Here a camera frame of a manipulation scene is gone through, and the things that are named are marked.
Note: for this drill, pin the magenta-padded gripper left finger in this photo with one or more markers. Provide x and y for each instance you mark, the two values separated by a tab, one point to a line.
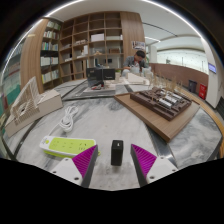
78	166

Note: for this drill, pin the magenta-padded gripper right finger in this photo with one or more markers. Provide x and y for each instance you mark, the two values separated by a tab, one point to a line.
151	166

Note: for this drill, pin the black charger block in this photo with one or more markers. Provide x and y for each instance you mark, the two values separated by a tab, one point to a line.
117	153

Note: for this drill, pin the white and green power strip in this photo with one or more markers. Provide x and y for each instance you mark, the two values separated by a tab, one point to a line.
65	145

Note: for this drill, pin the brown building model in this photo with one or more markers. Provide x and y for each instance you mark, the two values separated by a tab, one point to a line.
161	101

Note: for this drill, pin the white architectural model on base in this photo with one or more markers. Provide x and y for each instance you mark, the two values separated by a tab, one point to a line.
31	106

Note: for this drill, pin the small white building model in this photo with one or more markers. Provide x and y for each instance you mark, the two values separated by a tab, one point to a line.
136	79

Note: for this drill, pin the dark bin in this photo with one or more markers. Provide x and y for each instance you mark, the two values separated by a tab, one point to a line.
192	86

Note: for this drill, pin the red bin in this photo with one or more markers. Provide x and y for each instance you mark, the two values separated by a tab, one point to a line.
203	91

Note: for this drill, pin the black box model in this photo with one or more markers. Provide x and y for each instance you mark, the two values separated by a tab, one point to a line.
100	75

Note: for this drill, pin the person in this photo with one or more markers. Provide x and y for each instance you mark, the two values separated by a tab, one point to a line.
135	61

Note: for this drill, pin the dark bookshelf with books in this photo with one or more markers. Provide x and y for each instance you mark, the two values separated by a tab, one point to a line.
50	50

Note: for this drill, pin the wooden cubby shelf unit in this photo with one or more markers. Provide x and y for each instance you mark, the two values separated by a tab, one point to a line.
100	33

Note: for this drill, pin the wall screen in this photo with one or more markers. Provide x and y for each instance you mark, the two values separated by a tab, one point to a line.
212	68

